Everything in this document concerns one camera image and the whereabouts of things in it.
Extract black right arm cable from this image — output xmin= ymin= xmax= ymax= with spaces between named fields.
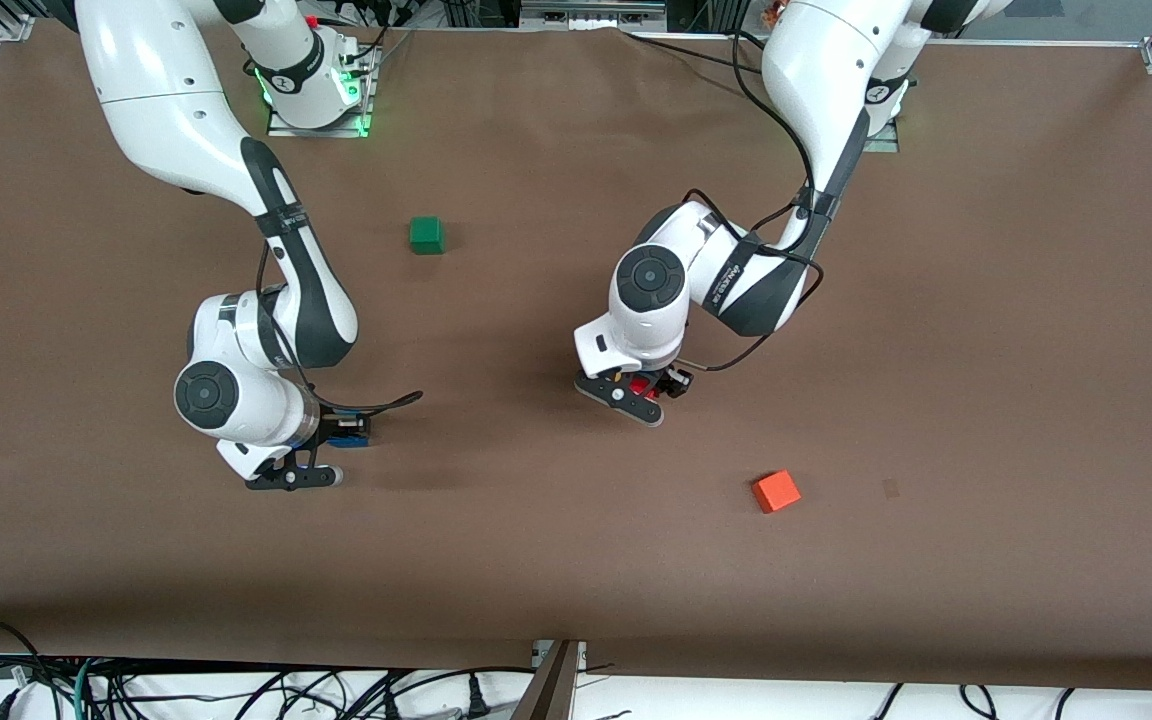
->
xmin=254 ymin=240 xmax=425 ymax=417

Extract brown paper table cover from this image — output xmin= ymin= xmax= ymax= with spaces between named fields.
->
xmin=0 ymin=20 xmax=1152 ymax=693

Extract aluminium profile beam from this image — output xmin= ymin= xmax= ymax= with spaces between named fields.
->
xmin=511 ymin=640 xmax=585 ymax=720

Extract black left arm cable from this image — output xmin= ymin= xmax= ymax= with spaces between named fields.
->
xmin=678 ymin=30 xmax=829 ymax=373

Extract metal rack rail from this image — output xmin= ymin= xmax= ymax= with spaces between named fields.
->
xmin=519 ymin=0 xmax=669 ymax=31

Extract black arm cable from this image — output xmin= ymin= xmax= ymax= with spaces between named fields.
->
xmin=678 ymin=30 xmax=829 ymax=373
xmin=254 ymin=240 xmax=425 ymax=417

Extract orange wooden block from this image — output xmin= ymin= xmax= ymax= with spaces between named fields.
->
xmin=751 ymin=469 xmax=803 ymax=515

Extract black base supply cable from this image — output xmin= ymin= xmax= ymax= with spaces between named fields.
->
xmin=624 ymin=30 xmax=767 ymax=76

